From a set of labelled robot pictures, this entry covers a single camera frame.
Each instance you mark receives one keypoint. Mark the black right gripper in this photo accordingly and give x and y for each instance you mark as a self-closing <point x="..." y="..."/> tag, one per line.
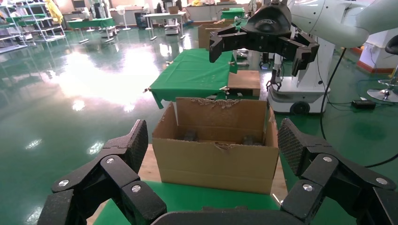
<point x="267" y="28"/>

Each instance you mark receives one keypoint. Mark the large open cardboard carton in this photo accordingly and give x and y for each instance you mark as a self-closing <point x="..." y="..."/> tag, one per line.
<point x="214" y="167"/>

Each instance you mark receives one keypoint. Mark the black stool chrome base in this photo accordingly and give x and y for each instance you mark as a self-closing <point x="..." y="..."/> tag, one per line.
<point x="392" y="46"/>

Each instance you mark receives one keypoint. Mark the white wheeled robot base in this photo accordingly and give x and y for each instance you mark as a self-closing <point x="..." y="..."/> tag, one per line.
<point x="304" y="93"/>

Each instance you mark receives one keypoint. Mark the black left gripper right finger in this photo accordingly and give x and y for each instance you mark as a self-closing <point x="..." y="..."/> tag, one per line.
<point x="329" y="174"/>

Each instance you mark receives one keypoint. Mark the small wooden table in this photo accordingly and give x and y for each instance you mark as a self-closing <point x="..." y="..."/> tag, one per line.
<point x="244" y="82"/>

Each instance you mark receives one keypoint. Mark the metal binder clip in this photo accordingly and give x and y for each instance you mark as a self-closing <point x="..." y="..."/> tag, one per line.
<point x="224" y="90"/>
<point x="146" y="90"/>
<point x="169" y="63"/>
<point x="231" y="63"/>

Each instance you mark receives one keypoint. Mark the far green covered table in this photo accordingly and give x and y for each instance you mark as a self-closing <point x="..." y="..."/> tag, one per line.
<point x="192" y="71"/>

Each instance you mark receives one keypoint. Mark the metal shelf rack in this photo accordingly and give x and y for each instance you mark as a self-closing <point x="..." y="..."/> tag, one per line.
<point x="9" y="31"/>
<point x="40" y="24"/>

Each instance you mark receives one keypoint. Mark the tall brown cardboard box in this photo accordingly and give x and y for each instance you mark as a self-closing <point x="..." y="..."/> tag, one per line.
<point x="205" y="35"/>

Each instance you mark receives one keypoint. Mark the white cart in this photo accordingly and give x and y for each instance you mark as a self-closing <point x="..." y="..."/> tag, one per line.
<point x="172" y="27"/>

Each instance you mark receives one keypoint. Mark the white long table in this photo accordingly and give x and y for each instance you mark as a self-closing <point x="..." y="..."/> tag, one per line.
<point x="164" y="14"/>

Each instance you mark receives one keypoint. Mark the black idle robot gripper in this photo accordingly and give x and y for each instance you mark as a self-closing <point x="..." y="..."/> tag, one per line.
<point x="275" y="81"/>

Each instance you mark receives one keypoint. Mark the yellow hanging garment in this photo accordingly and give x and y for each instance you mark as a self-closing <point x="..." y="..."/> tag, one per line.
<point x="54" y="11"/>

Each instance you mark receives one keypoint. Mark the small green covered table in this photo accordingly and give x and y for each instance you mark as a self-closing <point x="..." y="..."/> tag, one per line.
<point x="233" y="13"/>

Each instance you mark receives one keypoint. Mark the white standing fan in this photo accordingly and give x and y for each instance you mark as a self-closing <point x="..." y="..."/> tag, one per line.
<point x="124" y="18"/>

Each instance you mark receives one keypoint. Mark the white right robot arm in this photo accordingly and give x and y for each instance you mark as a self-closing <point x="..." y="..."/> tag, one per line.
<point x="335" y="18"/>

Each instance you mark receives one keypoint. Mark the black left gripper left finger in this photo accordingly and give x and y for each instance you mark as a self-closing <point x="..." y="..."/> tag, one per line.
<point x="108" y="174"/>

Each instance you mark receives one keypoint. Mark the black power box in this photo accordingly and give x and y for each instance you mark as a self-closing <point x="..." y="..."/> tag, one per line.
<point x="363" y="104"/>

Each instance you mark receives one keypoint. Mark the table with green cloth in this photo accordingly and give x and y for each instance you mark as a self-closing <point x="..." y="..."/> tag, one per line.
<point x="90" y="22"/>

